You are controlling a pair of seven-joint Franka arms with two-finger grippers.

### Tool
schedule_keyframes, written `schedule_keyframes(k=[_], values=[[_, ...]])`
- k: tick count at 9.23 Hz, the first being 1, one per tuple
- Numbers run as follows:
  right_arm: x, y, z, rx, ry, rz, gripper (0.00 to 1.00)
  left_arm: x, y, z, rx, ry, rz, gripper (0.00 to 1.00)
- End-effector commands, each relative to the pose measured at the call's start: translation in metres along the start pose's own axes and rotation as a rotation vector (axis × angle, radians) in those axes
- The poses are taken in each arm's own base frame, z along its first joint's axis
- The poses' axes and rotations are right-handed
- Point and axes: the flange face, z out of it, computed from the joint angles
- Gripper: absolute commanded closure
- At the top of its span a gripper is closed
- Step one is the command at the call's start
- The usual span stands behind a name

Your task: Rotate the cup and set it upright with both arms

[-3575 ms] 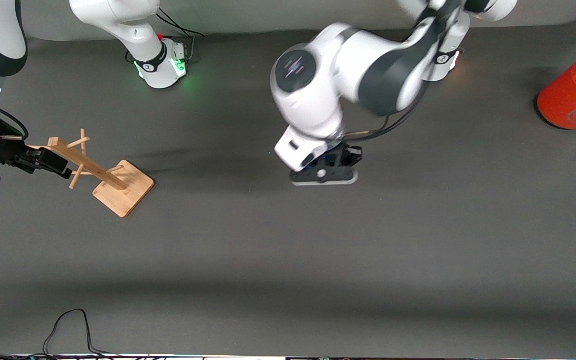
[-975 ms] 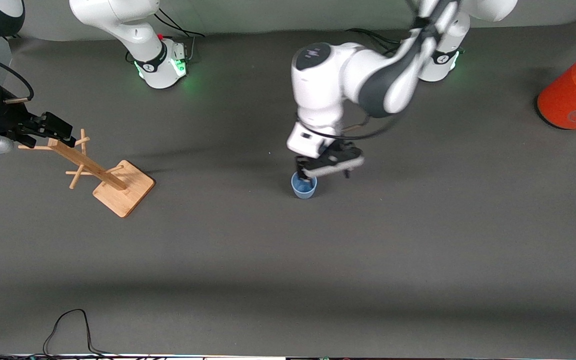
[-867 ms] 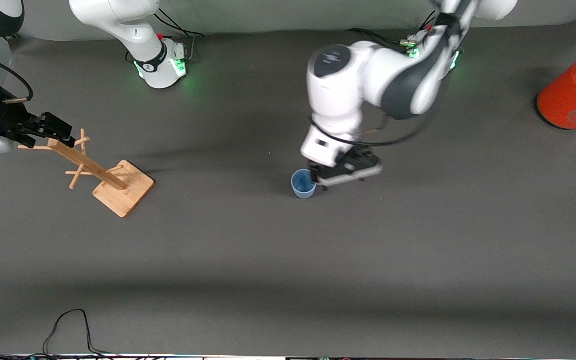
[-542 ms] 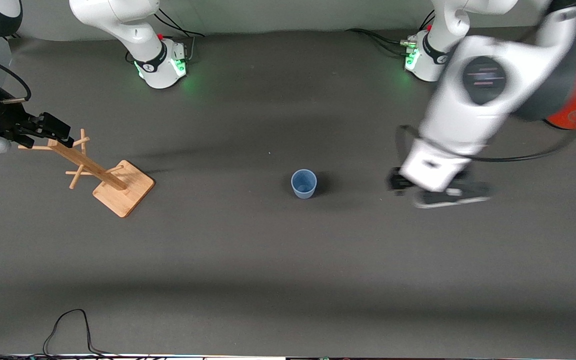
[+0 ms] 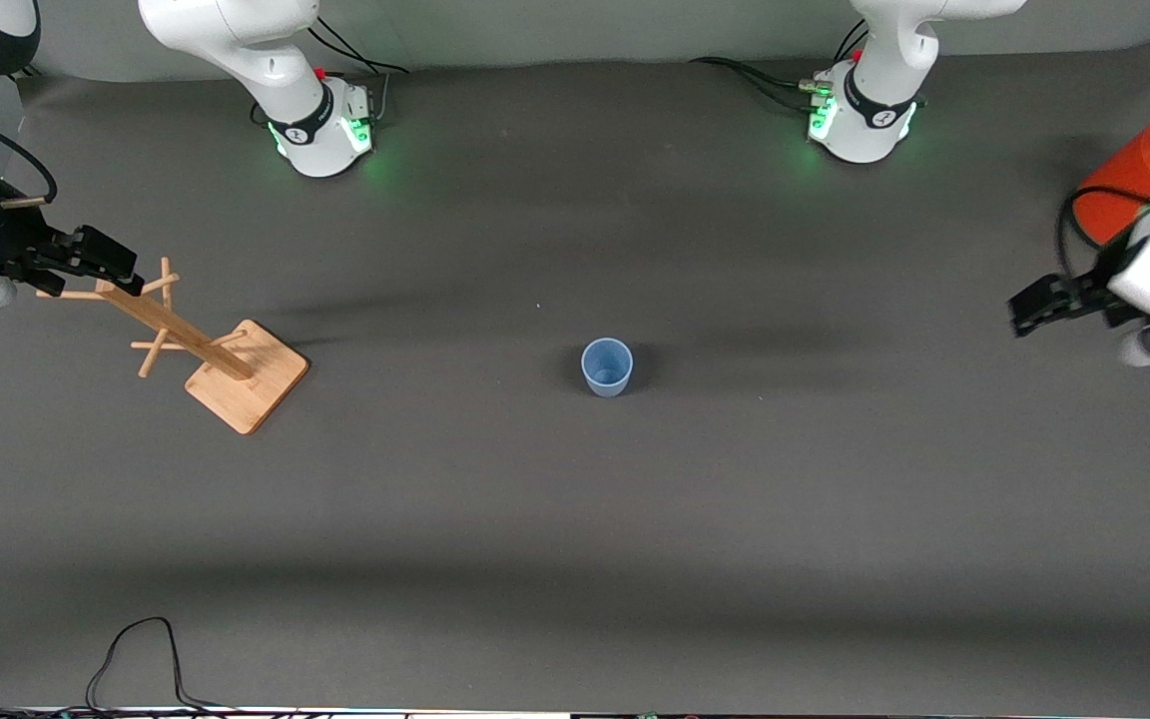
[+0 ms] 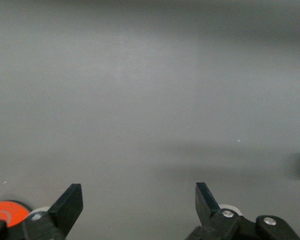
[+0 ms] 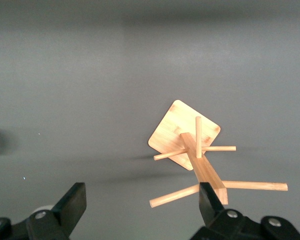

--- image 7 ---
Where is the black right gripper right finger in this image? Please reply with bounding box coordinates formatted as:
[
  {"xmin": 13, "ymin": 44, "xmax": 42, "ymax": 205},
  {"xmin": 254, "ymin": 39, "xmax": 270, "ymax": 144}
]
[{"xmin": 191, "ymin": 181, "xmax": 300, "ymax": 240}]

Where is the wooden cup rack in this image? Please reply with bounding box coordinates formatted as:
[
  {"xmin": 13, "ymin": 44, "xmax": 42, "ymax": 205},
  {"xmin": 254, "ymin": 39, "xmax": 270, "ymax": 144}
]
[{"xmin": 147, "ymin": 99, "xmax": 289, "ymax": 209}]

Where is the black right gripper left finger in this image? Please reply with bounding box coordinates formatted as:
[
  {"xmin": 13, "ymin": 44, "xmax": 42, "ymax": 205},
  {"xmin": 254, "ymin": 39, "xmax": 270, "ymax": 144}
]
[{"xmin": 0, "ymin": 182, "xmax": 88, "ymax": 240}]

